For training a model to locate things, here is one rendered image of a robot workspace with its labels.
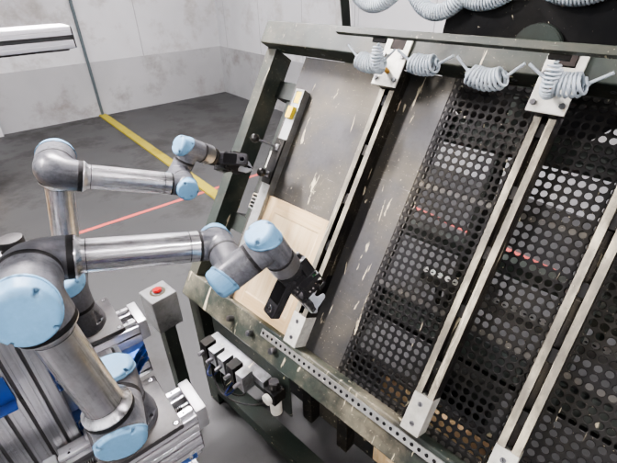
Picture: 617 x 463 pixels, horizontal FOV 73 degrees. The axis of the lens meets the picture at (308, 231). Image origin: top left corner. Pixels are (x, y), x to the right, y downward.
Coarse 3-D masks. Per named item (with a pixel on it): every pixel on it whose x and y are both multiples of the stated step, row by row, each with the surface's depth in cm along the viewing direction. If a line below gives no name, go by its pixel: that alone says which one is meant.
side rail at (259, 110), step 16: (272, 64) 187; (288, 64) 194; (256, 80) 191; (272, 80) 190; (256, 96) 189; (272, 96) 193; (256, 112) 190; (272, 112) 197; (240, 128) 193; (256, 128) 193; (240, 144) 192; (256, 144) 197; (224, 176) 195; (240, 176) 196; (224, 192) 194; (240, 192) 200; (224, 208) 196; (224, 224) 200
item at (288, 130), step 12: (300, 96) 175; (300, 108) 176; (288, 120) 177; (288, 132) 176; (288, 144) 178; (276, 168) 178; (276, 180) 180; (264, 192) 180; (264, 204) 180; (252, 216) 182
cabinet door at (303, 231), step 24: (264, 216) 181; (288, 216) 173; (312, 216) 165; (288, 240) 171; (312, 240) 164; (312, 264) 162; (240, 288) 184; (264, 288) 176; (264, 312) 174; (288, 312) 166
